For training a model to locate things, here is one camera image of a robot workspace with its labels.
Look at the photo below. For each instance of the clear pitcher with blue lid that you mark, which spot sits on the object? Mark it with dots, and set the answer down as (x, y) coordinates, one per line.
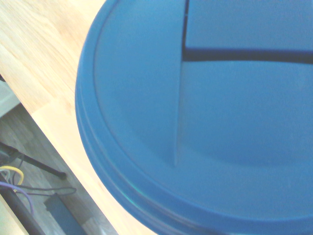
(220, 122)

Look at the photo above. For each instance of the black tripod leg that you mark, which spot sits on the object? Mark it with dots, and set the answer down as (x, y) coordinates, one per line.
(36, 162)

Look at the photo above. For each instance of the black stand pole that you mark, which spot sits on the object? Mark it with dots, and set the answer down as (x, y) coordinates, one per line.
(22, 213)

